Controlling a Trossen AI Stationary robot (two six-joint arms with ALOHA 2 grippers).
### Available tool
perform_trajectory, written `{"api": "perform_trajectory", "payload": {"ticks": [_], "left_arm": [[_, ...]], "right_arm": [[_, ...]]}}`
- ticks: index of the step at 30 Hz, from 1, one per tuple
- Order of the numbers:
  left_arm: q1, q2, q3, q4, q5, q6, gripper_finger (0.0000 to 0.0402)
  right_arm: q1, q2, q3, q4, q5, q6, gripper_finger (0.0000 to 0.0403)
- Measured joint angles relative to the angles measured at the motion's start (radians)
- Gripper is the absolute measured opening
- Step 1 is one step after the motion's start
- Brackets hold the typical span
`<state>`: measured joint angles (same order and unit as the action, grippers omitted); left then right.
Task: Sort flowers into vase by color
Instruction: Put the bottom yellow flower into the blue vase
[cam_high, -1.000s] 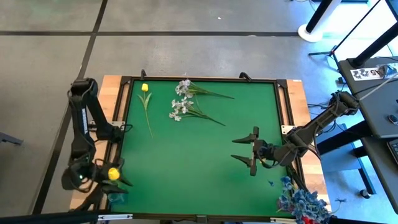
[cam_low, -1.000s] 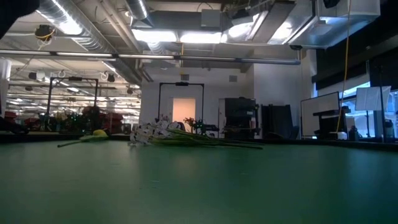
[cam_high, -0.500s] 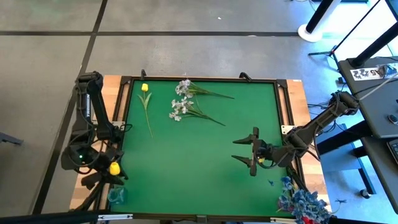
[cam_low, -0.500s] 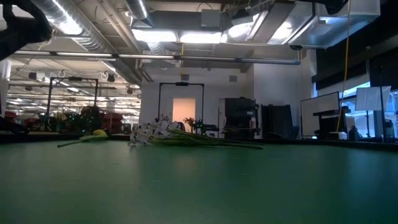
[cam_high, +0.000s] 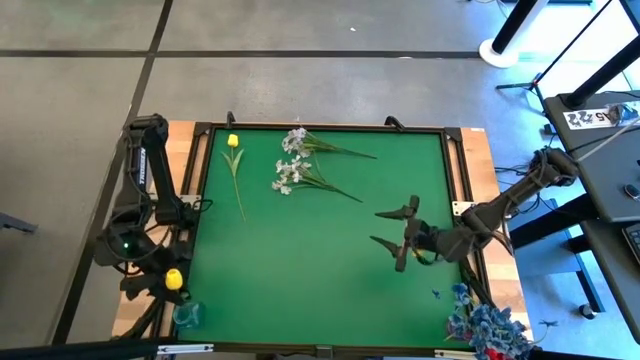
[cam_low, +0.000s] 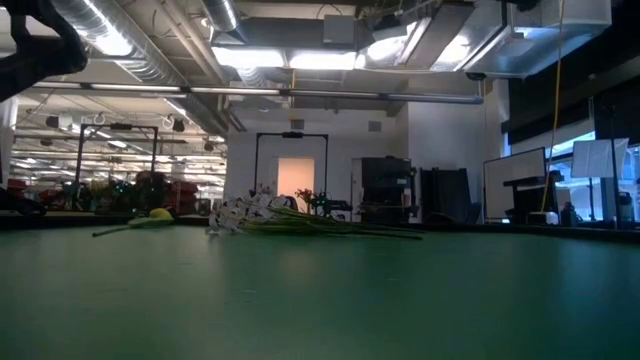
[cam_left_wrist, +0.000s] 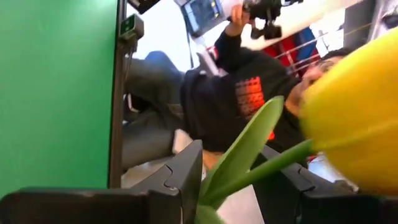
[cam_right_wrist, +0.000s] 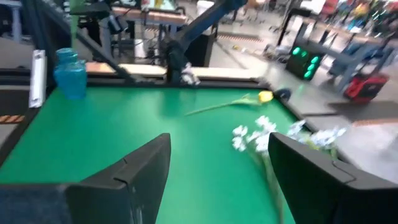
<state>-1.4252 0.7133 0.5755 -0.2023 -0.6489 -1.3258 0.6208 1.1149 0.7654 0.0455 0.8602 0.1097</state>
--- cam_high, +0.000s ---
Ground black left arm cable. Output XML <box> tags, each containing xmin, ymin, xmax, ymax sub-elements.
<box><xmin>129</xmin><ymin>297</ymin><xmax>174</xmax><ymax>342</ymax></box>

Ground thin black tripod stand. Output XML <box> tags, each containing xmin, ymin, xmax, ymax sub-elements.
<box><xmin>495</xmin><ymin>0</ymin><xmax>617</xmax><ymax>110</ymax></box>

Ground long black bar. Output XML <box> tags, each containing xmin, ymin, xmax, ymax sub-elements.
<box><xmin>0</xmin><ymin>337</ymin><xmax>179</xmax><ymax>360</ymax></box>

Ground black keyboard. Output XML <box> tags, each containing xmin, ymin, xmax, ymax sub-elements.
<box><xmin>621</xmin><ymin>222</ymin><xmax>640</xmax><ymax>266</ymax></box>

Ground black desk base frame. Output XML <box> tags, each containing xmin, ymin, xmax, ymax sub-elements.
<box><xmin>507</xmin><ymin>192</ymin><xmax>606</xmax><ymax>320</ymax></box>

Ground dark grey desk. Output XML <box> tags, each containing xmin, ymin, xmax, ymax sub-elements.
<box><xmin>579</xmin><ymin>219</ymin><xmax>640</xmax><ymax>346</ymax></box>

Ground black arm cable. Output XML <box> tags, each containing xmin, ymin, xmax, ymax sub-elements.
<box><xmin>458</xmin><ymin>259</ymin><xmax>501</xmax><ymax>314</ymax></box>
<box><xmin>129</xmin><ymin>297</ymin><xmax>174</xmax><ymax>342</ymax></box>

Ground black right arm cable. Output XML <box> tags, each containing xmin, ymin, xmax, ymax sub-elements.
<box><xmin>458</xmin><ymin>259</ymin><xmax>501</xmax><ymax>314</ymax></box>

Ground floor stand round white base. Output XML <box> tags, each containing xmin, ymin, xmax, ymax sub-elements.
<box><xmin>478</xmin><ymin>0</ymin><xmax>551</xmax><ymax>70</ymax></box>

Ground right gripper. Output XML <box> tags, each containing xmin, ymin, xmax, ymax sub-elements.
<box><xmin>369</xmin><ymin>195</ymin><xmax>444</xmax><ymax>274</ymax></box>

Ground white cable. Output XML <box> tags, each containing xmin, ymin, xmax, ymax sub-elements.
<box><xmin>574</xmin><ymin>117</ymin><xmax>640</xmax><ymax>164</ymax></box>

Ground black slanted desk leg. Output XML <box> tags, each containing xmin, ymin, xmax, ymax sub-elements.
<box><xmin>564</xmin><ymin>34</ymin><xmax>640</xmax><ymax>109</ymax></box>

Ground green table mat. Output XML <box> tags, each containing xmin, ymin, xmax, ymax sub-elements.
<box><xmin>177</xmin><ymin>128</ymin><xmax>474</xmax><ymax>350</ymax></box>

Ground clear glass vase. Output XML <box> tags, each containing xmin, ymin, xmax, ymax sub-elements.
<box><xmin>172</xmin><ymin>300</ymin><xmax>207</xmax><ymax>330</ymax></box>

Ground blue artificial flower bunch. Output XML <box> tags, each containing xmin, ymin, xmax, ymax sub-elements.
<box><xmin>467</xmin><ymin>303</ymin><xmax>560</xmax><ymax>360</ymax></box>
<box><xmin>446</xmin><ymin>282</ymin><xmax>501</xmax><ymax>346</ymax></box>

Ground white printed label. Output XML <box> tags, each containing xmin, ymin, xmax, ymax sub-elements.
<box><xmin>563</xmin><ymin>107</ymin><xmax>621</xmax><ymax>131</ymax></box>

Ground black floor cables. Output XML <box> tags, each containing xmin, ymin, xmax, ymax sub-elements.
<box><xmin>494</xmin><ymin>162</ymin><xmax>551</xmax><ymax>211</ymax></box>

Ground yellow tulip green stem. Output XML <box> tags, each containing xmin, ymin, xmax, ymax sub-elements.
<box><xmin>221</xmin><ymin>132</ymin><xmax>248</xmax><ymax>223</ymax></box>

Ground yellow flower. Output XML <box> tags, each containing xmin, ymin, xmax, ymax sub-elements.
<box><xmin>164</xmin><ymin>268</ymin><xmax>184</xmax><ymax>292</ymax></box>

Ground white artificial flower bunch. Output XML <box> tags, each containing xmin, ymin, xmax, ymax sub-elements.
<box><xmin>270</xmin><ymin>154</ymin><xmax>364</xmax><ymax>204</ymax></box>
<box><xmin>281</xmin><ymin>126</ymin><xmax>378</xmax><ymax>161</ymax></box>

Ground dark floor object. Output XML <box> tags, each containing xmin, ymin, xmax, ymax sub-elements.
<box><xmin>0</xmin><ymin>212</ymin><xmax>39</xmax><ymax>235</ymax></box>

